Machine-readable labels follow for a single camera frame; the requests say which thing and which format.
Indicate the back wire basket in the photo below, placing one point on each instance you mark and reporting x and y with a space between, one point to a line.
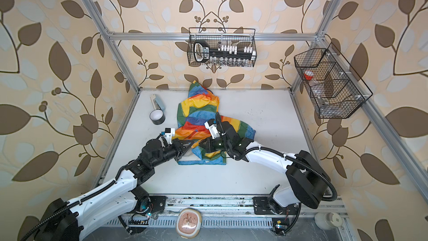
231 36

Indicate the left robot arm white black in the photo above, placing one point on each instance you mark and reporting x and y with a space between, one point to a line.
75 219

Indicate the rainbow striped jacket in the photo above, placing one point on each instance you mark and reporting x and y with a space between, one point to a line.
192 114

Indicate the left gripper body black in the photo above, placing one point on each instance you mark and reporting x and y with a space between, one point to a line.
167 154

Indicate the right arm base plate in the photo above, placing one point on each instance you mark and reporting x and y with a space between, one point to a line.
263 206

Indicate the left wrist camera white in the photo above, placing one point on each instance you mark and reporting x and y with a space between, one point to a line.
168 134

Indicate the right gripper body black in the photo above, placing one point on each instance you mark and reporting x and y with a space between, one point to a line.
218 143

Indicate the black tape roll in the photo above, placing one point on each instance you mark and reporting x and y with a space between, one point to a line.
157 117

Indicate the pink round timer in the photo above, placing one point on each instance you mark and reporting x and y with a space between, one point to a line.
189 223

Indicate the black socket set rail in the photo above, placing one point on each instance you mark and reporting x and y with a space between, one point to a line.
222 53

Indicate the right wire basket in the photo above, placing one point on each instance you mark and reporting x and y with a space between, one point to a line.
338 90

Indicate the white round container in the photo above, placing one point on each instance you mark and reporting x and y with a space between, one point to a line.
328 221

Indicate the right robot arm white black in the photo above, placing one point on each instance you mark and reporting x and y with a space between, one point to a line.
307 182

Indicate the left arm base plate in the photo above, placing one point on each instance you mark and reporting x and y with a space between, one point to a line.
149 205

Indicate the wire basket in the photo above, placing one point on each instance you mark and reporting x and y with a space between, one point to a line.
338 90
231 36

